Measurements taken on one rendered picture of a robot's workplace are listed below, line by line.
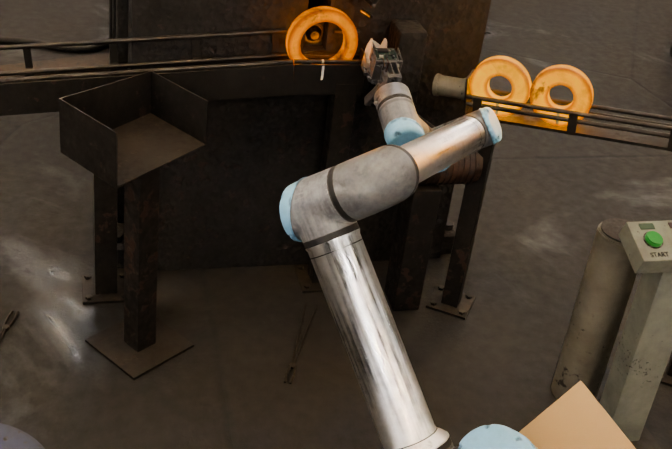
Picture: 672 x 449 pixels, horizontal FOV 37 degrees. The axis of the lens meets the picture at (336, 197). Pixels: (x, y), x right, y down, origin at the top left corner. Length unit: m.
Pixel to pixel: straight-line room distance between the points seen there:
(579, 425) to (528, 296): 0.97
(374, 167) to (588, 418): 0.71
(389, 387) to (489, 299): 1.12
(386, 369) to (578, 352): 0.80
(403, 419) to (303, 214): 0.44
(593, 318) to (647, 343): 0.17
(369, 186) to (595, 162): 2.18
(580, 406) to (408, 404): 0.41
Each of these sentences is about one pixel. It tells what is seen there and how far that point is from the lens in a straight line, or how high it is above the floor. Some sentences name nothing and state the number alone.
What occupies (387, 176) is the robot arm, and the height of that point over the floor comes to 0.81.
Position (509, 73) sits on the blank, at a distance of 2.59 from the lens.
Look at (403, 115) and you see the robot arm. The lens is 2.35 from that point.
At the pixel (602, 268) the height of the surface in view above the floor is 0.43.
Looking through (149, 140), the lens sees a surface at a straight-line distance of 2.38.
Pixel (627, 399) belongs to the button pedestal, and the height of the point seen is 0.16.
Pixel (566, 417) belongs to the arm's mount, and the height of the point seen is 0.32.
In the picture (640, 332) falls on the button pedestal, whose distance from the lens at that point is 2.43.
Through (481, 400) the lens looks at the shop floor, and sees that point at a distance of 2.67.
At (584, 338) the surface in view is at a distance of 2.59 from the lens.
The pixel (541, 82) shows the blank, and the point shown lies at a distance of 2.58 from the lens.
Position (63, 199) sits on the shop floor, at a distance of 3.30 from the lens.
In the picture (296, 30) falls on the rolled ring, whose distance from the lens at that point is 2.56.
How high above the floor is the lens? 1.73
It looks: 31 degrees down
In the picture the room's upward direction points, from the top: 7 degrees clockwise
